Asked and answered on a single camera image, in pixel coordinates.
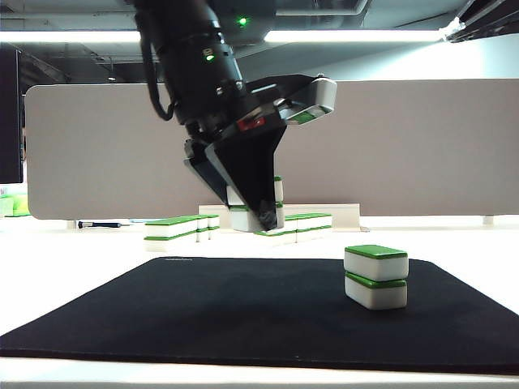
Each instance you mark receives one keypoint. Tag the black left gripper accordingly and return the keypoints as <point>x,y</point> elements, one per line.
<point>251,123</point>

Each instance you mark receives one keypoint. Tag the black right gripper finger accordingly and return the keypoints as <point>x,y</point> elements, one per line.
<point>490,8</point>
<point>478,31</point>

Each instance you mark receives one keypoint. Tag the long ceiling light strip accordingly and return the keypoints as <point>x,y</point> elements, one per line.
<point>365,35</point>

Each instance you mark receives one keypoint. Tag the black mouse mat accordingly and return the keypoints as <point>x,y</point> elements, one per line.
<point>202,308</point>

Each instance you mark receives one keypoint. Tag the black screwdriver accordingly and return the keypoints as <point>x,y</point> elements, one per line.
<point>101,224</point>

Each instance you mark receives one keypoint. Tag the beige desk divider panel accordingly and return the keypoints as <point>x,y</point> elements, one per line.
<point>405,154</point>

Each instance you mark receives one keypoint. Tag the white divider foot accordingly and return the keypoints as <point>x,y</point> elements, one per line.
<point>488,221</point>
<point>69,225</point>

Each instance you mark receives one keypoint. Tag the green white storage box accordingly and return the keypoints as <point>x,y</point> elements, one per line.
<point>18,206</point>

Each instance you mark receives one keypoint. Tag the black monitor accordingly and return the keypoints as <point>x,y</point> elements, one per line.
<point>8,121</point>

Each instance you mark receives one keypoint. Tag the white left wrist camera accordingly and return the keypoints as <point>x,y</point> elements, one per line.
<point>324,95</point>

